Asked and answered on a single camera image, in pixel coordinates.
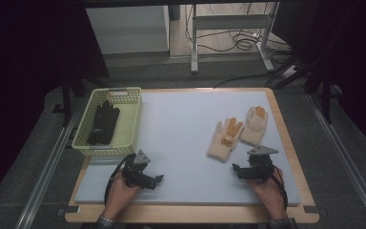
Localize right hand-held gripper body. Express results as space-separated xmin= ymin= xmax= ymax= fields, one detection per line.
xmin=246 ymin=145 xmax=280 ymax=184

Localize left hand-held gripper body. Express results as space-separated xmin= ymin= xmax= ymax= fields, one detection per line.
xmin=121 ymin=149 xmax=156 ymax=189

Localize pale green plastic basket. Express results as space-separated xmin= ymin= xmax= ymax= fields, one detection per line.
xmin=71 ymin=87 xmax=143 ymax=157

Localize black glove with small mark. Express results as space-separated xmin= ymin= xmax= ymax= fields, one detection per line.
xmin=90 ymin=99 xmax=121 ymax=146

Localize person's left hand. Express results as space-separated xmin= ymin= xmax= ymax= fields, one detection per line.
xmin=103 ymin=174 xmax=141 ymax=221

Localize person's right hand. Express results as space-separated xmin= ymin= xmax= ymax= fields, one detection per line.
xmin=249 ymin=168 xmax=289 ymax=222

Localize beige glove with orange tag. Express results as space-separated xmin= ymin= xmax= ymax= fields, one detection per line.
xmin=206 ymin=116 xmax=245 ymax=163

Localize beige glove orange fingertips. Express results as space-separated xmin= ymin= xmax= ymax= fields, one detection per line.
xmin=239 ymin=105 xmax=269 ymax=148

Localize grey foam mat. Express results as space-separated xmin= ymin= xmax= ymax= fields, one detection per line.
xmin=74 ymin=91 xmax=301 ymax=206

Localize black table corner clamp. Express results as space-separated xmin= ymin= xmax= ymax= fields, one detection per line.
xmin=303 ymin=205 xmax=321 ymax=216
xmin=56 ymin=205 xmax=81 ymax=218

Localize black stand legs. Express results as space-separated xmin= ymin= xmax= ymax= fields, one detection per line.
xmin=51 ymin=71 xmax=110 ymax=128

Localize black tripod stand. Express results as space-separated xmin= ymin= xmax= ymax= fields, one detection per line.
xmin=264 ymin=47 xmax=344 ymax=125

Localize white cabinet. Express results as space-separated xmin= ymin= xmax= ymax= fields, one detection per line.
xmin=86 ymin=5 xmax=171 ymax=55

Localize dark curtain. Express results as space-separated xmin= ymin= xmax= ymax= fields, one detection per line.
xmin=0 ymin=0 xmax=111 ymax=211
xmin=271 ymin=0 xmax=366 ymax=156

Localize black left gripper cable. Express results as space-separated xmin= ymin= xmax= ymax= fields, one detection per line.
xmin=103 ymin=153 xmax=137 ymax=206

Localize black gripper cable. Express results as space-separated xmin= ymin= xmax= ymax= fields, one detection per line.
xmin=268 ymin=165 xmax=289 ymax=211
xmin=103 ymin=153 xmax=137 ymax=206

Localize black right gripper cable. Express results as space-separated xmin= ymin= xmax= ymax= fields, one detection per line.
xmin=268 ymin=165 xmax=289 ymax=211

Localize aluminium floor rail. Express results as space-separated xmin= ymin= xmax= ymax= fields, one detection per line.
xmin=307 ymin=93 xmax=366 ymax=229
xmin=13 ymin=96 xmax=85 ymax=229

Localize long black floor cable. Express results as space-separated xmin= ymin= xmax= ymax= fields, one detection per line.
xmin=213 ymin=72 xmax=274 ymax=90

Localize tangle of black floor cables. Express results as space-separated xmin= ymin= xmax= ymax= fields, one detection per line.
xmin=184 ymin=2 xmax=293 ymax=65

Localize white metal stand frame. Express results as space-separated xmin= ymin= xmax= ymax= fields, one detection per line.
xmin=190 ymin=1 xmax=280 ymax=75

